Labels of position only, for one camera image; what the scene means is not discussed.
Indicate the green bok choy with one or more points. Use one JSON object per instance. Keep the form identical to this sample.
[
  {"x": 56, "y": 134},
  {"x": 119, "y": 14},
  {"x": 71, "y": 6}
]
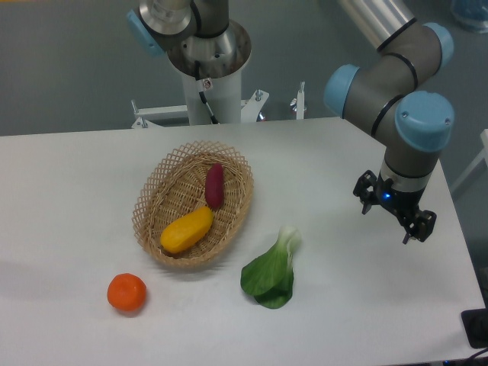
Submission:
[{"x": 269, "y": 278}]

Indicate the yellow mango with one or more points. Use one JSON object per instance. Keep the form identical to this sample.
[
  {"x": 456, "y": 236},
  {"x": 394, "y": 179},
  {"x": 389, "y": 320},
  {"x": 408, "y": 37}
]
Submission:
[{"x": 186, "y": 231}]

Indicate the orange tangerine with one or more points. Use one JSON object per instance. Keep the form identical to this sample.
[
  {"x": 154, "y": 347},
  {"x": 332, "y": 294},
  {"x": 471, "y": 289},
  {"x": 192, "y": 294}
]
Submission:
[{"x": 126, "y": 292}]

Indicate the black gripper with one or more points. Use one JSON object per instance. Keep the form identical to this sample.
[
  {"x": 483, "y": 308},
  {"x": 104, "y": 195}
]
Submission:
[{"x": 399, "y": 196}]

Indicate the blue object top right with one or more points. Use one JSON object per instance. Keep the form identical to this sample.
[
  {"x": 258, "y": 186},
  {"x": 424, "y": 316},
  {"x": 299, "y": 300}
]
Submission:
[{"x": 471, "y": 14}]

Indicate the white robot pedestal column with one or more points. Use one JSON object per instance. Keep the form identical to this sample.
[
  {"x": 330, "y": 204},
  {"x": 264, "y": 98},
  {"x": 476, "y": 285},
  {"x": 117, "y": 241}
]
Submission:
[{"x": 211, "y": 74}]

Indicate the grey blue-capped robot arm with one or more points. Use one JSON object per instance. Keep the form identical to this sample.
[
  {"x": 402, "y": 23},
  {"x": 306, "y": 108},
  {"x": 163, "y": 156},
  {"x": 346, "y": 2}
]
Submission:
[{"x": 384, "y": 101}]

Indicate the oval woven wicker basket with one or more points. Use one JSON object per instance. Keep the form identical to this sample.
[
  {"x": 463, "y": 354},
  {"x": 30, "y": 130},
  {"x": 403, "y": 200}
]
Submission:
[{"x": 177, "y": 187}]

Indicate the black device at table edge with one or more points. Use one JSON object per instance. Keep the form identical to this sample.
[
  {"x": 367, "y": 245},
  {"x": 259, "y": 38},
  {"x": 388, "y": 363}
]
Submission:
[{"x": 475, "y": 326}]

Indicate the white frame at right edge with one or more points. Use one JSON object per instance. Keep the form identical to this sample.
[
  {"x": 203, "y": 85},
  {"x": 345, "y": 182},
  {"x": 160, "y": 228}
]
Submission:
[{"x": 472, "y": 172}]

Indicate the purple sweet potato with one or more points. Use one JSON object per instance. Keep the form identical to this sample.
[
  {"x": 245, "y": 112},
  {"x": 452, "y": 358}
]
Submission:
[{"x": 214, "y": 193}]

